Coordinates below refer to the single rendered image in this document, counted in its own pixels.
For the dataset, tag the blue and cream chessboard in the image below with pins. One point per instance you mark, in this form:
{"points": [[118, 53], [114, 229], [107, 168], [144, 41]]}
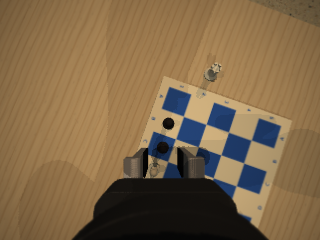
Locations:
{"points": [[241, 145]]}

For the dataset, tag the white chess rook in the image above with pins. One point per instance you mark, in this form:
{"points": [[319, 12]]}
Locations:
{"points": [[211, 73]]}

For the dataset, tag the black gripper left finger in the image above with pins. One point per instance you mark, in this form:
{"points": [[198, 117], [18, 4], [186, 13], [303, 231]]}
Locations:
{"points": [[136, 166]]}

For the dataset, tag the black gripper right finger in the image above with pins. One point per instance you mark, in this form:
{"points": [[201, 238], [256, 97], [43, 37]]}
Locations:
{"points": [[190, 166]]}

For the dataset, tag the white pawn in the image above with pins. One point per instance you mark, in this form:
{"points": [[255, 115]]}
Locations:
{"points": [[153, 169]]}

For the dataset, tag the black pawn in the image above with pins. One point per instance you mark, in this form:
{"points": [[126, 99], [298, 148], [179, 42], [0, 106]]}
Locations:
{"points": [[168, 123], [162, 147]]}

